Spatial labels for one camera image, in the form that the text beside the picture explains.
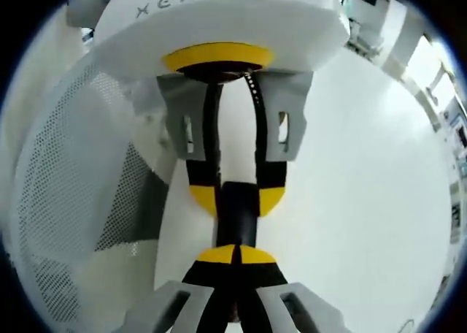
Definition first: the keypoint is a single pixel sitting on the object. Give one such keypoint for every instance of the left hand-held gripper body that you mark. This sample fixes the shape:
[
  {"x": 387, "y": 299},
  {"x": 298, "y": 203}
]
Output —
[{"x": 219, "y": 22}]

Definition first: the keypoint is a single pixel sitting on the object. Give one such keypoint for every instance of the black remote control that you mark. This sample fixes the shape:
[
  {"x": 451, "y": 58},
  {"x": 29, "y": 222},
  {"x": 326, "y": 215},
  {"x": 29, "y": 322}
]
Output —
[{"x": 237, "y": 216}]

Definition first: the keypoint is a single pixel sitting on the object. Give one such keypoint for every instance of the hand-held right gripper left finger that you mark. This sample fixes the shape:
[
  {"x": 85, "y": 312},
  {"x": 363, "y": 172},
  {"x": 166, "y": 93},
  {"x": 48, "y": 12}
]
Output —
[{"x": 208, "y": 285}]

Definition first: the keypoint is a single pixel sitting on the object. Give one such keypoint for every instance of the white perforated mesh basket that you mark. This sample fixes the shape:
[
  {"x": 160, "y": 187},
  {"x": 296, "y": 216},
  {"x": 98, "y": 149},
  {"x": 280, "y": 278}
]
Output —
[{"x": 65, "y": 165}]

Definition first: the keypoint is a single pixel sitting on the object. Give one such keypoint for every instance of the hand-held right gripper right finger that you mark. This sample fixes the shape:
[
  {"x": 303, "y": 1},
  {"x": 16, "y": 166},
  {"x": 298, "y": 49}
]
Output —
[{"x": 262, "y": 285}]

